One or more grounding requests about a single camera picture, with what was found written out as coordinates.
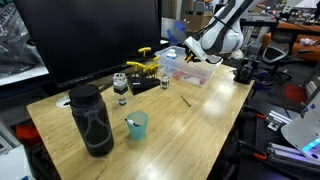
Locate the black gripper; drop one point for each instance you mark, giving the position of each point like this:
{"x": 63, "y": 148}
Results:
{"x": 192, "y": 55}

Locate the small yellow block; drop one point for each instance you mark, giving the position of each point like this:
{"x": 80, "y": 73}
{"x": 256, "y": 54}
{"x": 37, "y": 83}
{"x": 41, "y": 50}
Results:
{"x": 190, "y": 60}

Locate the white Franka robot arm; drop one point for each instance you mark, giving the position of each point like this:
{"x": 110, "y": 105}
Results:
{"x": 223, "y": 36}

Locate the black and white marker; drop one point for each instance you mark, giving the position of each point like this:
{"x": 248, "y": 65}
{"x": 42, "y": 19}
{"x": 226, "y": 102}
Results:
{"x": 132, "y": 123}

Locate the teal plastic cup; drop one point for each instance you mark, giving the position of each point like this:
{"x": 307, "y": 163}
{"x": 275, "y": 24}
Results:
{"x": 140, "y": 130}

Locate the clear plastic storage bin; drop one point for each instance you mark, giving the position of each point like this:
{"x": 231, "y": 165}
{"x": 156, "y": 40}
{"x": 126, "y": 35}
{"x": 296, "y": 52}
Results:
{"x": 176, "y": 65}

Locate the white bottle blue label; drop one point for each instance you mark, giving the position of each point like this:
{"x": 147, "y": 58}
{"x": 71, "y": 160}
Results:
{"x": 172, "y": 55}

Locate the clear sheet blue tape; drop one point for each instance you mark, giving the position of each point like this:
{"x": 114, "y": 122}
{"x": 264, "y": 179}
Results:
{"x": 176, "y": 30}

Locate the small clear glass jar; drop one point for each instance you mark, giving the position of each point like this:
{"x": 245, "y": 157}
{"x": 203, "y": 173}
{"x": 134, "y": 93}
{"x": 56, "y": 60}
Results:
{"x": 165, "y": 81}

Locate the brown cardboard box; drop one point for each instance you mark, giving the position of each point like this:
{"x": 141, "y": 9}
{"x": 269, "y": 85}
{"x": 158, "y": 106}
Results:
{"x": 196, "y": 20}

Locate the black hex key stand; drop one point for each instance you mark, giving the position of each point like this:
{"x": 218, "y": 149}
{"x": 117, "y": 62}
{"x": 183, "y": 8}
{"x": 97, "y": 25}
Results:
{"x": 143, "y": 86}

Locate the clear block black holder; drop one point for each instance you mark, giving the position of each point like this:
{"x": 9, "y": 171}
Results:
{"x": 120, "y": 88}

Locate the black office chair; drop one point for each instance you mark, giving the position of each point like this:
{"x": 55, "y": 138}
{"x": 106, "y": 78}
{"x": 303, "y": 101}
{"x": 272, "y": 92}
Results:
{"x": 275, "y": 53}

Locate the large black monitor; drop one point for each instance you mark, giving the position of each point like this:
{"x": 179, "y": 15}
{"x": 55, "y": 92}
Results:
{"x": 93, "y": 33}

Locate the red box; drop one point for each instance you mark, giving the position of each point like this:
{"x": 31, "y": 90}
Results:
{"x": 295, "y": 93}

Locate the black water bottle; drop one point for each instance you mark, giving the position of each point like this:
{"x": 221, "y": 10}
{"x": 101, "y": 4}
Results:
{"x": 80, "y": 100}

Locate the white shelf board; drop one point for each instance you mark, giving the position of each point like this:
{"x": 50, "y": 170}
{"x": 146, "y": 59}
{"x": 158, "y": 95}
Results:
{"x": 23, "y": 75}

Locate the clear crumpled plastic bag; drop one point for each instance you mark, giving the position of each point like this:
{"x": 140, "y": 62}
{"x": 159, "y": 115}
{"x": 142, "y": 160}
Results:
{"x": 15, "y": 46}

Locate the orange object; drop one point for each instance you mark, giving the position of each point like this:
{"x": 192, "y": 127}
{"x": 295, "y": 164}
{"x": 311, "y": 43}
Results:
{"x": 26, "y": 131}

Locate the white box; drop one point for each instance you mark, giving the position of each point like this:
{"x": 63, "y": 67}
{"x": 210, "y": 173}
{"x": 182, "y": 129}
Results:
{"x": 13, "y": 163}

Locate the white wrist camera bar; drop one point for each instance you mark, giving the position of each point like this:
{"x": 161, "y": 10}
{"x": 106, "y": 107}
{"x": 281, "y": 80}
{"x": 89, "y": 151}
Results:
{"x": 195, "y": 48}

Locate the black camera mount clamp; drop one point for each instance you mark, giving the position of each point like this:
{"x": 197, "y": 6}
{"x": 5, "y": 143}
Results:
{"x": 245, "y": 71}

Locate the silver metal bracket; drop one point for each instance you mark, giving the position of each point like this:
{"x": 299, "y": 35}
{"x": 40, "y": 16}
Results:
{"x": 275, "y": 123}

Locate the silver aluminium extrusion rail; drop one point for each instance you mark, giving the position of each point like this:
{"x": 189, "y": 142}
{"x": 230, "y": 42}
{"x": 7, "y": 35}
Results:
{"x": 286, "y": 153}

